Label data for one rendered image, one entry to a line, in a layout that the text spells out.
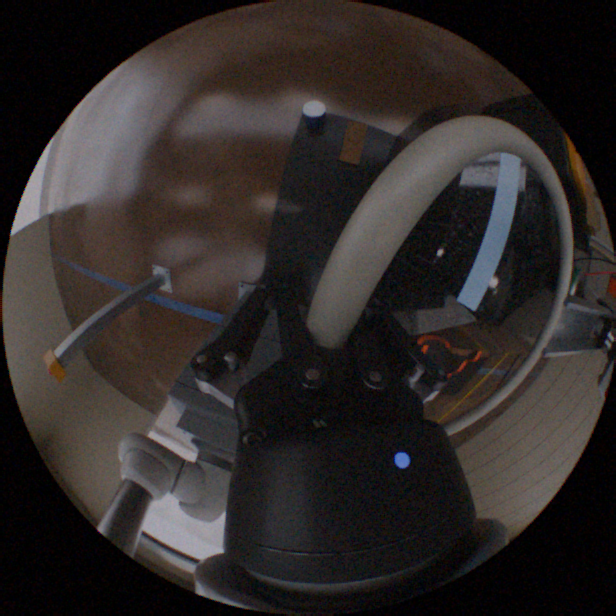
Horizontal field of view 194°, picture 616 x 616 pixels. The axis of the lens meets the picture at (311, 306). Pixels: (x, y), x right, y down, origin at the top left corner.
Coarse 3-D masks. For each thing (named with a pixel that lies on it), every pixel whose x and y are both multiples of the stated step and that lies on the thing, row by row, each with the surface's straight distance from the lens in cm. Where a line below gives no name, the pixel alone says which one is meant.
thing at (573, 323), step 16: (576, 304) 48; (592, 304) 66; (544, 320) 49; (560, 320) 54; (576, 320) 62; (592, 320) 75; (560, 336) 58; (576, 336) 68; (544, 352) 48; (560, 352) 54; (576, 352) 63
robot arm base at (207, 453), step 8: (192, 440) 73; (200, 448) 72; (208, 448) 70; (216, 448) 69; (200, 456) 72; (208, 456) 70; (216, 456) 69; (224, 456) 68; (232, 456) 66; (216, 464) 69; (224, 464) 70; (232, 464) 71
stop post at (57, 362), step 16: (160, 272) 159; (144, 288) 145; (160, 288) 167; (112, 304) 134; (128, 304) 138; (96, 320) 127; (112, 320) 133; (80, 336) 124; (48, 352) 128; (64, 352) 122; (64, 368) 125
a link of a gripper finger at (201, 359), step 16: (256, 288) 15; (256, 304) 12; (240, 320) 11; (256, 320) 12; (224, 336) 10; (240, 336) 10; (256, 336) 13; (208, 352) 9; (224, 352) 9; (240, 352) 10; (192, 368) 8; (208, 368) 8; (208, 400) 10
